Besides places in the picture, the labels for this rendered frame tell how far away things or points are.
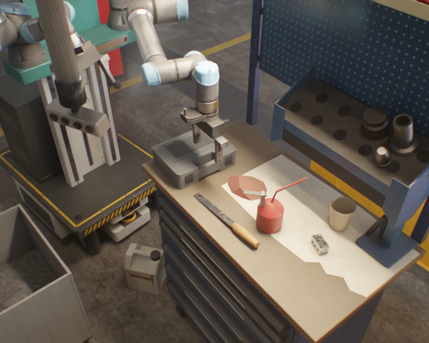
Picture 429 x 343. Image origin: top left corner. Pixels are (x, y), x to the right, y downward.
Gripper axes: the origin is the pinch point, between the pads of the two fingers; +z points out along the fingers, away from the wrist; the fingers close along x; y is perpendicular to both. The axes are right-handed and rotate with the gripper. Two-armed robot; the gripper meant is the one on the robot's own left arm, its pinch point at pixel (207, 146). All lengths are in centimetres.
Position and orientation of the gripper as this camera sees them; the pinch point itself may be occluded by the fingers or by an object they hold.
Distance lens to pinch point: 156.6
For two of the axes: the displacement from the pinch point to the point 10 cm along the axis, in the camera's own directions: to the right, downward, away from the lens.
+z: 0.0, 7.5, 6.6
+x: -5.8, -5.4, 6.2
